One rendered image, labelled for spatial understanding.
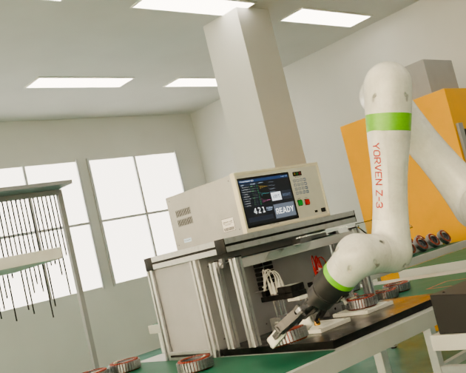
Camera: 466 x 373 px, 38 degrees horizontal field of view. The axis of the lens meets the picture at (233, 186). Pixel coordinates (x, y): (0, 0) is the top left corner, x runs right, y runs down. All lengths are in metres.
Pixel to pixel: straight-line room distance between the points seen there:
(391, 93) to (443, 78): 4.66
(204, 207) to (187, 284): 0.27
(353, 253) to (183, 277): 0.83
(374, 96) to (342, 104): 6.93
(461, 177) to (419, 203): 4.07
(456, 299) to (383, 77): 0.58
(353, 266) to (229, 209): 0.73
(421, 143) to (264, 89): 4.62
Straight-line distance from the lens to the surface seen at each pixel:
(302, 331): 1.88
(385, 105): 1.75
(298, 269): 2.54
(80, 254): 9.09
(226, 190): 2.27
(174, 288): 2.36
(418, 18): 8.14
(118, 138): 9.80
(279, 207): 2.35
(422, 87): 6.20
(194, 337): 2.34
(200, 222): 2.39
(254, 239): 2.20
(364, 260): 1.65
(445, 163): 1.93
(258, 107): 6.38
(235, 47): 6.60
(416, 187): 5.99
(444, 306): 1.79
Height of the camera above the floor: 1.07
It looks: 5 degrees up
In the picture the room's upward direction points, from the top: 13 degrees counter-clockwise
